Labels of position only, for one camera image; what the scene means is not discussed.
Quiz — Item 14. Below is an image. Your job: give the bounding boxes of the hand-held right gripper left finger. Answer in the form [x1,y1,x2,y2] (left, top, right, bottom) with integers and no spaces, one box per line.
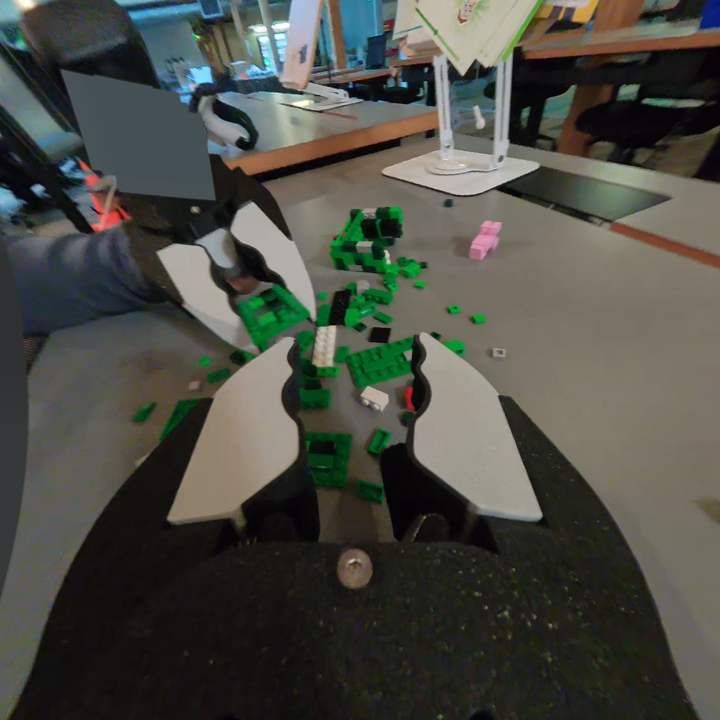
[168,337,306,525]

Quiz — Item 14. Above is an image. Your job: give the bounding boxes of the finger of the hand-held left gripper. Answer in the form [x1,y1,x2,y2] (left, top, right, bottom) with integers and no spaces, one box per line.
[229,201,317,323]
[156,243,262,355]

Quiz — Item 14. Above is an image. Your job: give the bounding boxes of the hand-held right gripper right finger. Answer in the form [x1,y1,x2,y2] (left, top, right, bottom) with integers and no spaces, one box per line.
[405,332,543,521]

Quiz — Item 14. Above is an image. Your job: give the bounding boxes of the green brick frame assembly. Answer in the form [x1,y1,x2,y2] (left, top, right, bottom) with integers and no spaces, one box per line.
[236,284,312,348]

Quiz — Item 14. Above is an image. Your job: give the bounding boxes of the person's left forearm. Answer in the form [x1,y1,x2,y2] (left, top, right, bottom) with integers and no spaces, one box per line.
[8,225,170,337]

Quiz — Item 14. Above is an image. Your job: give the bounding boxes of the white and black handheld device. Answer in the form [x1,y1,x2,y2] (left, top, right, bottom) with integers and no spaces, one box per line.
[188,83,260,152]

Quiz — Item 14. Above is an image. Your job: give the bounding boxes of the green pixel block model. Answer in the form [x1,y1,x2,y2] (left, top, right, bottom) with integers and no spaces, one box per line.
[329,207,406,273]

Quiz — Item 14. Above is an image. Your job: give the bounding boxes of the small green square assembly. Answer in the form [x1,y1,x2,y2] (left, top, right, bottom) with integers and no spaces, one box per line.
[304,432,354,489]

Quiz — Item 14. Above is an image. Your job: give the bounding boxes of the pile of loose green bricks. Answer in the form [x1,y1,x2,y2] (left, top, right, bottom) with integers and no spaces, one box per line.
[132,256,487,504]

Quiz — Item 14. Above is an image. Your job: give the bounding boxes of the long white brick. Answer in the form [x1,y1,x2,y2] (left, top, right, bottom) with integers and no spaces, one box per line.
[312,325,338,366]

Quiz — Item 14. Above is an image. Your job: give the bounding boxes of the white tablet stand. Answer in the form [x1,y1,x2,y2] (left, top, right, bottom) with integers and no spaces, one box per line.
[280,0,363,110]

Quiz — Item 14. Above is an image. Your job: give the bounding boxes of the pink brick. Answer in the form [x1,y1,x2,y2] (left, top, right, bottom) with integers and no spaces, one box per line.
[468,220,503,261]

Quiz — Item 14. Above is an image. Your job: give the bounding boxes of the instruction booklet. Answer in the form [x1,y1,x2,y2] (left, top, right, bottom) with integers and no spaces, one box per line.
[394,0,545,77]

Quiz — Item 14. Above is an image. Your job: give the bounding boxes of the black office chair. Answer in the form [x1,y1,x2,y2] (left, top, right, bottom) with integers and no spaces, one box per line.
[576,84,720,164]

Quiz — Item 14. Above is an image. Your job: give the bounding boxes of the wooden table black legs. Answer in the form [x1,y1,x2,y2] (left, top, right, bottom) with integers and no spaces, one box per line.
[523,28,720,154]

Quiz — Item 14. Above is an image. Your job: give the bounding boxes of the orange strap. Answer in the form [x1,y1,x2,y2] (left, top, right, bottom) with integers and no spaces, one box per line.
[73,157,133,231]

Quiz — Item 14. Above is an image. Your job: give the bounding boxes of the black desk cable flap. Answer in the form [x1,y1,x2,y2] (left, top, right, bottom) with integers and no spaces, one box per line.
[498,168,673,223]

